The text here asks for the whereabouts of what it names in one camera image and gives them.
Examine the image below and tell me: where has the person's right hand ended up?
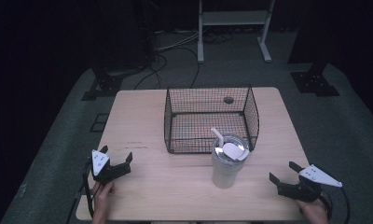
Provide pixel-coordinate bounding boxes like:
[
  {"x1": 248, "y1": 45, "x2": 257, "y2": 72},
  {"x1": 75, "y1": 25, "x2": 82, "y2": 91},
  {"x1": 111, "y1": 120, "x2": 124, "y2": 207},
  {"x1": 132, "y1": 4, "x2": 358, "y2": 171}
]
[{"x1": 296, "y1": 199, "x2": 330, "y2": 224}]

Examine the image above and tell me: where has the white drinking straw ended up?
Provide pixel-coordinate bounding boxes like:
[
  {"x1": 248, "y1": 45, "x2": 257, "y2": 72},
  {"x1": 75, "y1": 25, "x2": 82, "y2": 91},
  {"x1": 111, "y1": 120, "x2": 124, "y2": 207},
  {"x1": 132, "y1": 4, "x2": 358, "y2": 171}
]
[{"x1": 210, "y1": 126, "x2": 225, "y2": 147}]

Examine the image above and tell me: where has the white tumbler with lid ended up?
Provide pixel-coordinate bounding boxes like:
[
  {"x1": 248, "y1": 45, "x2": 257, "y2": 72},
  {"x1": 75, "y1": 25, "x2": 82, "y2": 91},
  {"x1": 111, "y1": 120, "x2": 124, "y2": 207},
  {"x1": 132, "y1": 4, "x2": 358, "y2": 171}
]
[{"x1": 211, "y1": 133, "x2": 251, "y2": 190}]

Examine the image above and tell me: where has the black floor cable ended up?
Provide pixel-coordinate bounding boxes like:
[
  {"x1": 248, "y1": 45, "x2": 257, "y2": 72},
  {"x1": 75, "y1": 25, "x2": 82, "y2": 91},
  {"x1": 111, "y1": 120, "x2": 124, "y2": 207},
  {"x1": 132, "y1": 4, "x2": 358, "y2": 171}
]
[{"x1": 133, "y1": 46, "x2": 201, "y2": 91}]

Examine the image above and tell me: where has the black stand base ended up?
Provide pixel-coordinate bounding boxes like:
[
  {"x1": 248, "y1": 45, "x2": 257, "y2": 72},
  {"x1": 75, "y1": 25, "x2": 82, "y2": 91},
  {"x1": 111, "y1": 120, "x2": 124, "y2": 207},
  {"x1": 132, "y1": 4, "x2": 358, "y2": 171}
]
[
  {"x1": 81, "y1": 65, "x2": 124, "y2": 102},
  {"x1": 289, "y1": 61, "x2": 341, "y2": 98}
]

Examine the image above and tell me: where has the black wire mesh basket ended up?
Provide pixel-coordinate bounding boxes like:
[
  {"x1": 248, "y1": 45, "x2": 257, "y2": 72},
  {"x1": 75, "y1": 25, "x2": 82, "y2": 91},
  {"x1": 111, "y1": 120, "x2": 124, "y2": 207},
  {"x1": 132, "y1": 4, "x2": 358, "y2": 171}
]
[{"x1": 163, "y1": 85, "x2": 260, "y2": 155}]

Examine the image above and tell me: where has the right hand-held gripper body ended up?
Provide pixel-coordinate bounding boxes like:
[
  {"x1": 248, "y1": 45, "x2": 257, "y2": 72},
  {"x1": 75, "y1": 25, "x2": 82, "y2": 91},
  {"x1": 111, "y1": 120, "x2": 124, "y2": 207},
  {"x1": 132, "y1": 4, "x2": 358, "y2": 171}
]
[{"x1": 277, "y1": 163, "x2": 344, "y2": 203}]

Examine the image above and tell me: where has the white floor cable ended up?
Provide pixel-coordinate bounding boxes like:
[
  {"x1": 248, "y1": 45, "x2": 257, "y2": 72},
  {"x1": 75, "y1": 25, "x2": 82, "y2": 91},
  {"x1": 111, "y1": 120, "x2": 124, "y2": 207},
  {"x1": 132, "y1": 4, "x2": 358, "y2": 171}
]
[{"x1": 156, "y1": 30, "x2": 201, "y2": 53}]

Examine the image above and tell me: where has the person's left hand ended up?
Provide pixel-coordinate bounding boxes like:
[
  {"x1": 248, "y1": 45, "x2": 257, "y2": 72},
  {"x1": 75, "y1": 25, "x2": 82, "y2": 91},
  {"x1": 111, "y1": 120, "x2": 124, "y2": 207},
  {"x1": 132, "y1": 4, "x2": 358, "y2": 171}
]
[{"x1": 91, "y1": 180, "x2": 116, "y2": 220}]

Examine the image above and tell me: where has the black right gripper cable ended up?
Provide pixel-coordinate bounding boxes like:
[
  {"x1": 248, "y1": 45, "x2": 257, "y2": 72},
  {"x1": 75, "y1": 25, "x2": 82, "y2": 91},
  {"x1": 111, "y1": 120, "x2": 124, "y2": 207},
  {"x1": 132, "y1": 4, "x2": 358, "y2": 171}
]
[{"x1": 318, "y1": 186, "x2": 352, "y2": 224}]

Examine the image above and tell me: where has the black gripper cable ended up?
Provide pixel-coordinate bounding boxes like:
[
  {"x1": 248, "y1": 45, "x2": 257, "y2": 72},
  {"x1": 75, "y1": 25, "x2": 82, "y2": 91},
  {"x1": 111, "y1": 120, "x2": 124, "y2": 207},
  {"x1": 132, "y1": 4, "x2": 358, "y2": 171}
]
[
  {"x1": 82, "y1": 160, "x2": 96, "y2": 218},
  {"x1": 318, "y1": 186, "x2": 352, "y2": 224}
]

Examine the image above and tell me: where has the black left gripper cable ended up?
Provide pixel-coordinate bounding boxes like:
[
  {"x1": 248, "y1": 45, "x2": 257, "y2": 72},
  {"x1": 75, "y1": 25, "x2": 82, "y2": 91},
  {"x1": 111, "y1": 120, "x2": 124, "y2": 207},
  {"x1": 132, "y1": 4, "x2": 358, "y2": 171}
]
[{"x1": 82, "y1": 160, "x2": 96, "y2": 218}]

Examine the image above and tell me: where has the white metal stand frame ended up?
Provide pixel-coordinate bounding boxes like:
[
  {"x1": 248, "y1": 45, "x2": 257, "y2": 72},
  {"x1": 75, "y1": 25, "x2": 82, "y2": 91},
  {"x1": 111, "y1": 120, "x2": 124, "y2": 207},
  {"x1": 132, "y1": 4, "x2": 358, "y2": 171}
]
[{"x1": 197, "y1": 0, "x2": 276, "y2": 63}]

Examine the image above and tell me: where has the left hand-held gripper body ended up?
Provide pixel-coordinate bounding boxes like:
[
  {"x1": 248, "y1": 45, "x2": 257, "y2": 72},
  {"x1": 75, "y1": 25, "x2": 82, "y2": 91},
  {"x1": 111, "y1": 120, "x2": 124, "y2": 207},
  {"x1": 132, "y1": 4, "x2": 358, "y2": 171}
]
[{"x1": 91, "y1": 149, "x2": 132, "y2": 188}]

